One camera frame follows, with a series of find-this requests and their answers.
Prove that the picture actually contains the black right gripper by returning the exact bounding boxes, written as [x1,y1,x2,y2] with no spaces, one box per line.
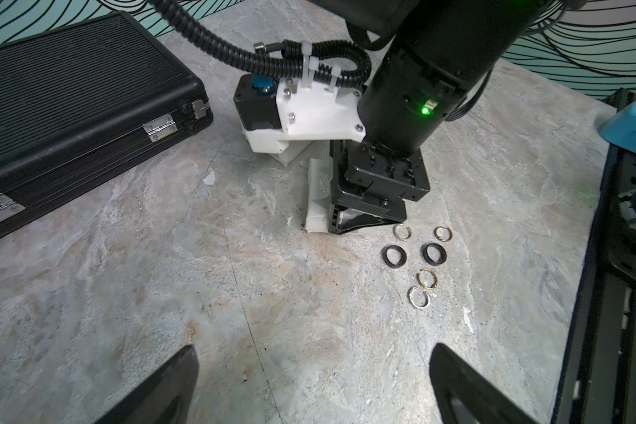
[328,141,430,235]

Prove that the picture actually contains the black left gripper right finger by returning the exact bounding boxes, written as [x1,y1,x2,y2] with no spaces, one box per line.
[429,343,534,424]

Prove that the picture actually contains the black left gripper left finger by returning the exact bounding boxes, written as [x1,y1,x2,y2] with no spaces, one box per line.
[96,344,199,423]

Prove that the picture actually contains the small white bow gift box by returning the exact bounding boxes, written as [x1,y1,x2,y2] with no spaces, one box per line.
[275,142,399,234]

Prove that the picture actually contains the blue black ring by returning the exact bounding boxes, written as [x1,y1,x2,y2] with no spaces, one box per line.
[382,245,408,270]

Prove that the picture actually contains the dark ring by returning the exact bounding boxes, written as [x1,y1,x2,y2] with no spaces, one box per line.
[421,242,449,267]

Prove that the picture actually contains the silver studded ring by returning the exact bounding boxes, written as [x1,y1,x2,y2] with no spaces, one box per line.
[407,285,432,311]

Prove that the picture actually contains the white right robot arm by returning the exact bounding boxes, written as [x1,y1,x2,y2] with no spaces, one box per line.
[154,1,551,235]

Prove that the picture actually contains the blue tape dispenser right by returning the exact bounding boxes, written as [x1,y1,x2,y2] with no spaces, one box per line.
[599,102,636,154]

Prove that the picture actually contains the black ribbed hard case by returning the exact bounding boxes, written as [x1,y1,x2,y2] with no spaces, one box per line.
[0,12,214,239]

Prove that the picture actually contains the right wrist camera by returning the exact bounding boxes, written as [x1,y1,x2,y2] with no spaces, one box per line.
[233,74,366,164]

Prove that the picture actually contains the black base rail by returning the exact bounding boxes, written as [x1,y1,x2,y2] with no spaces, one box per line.
[551,89,636,423]

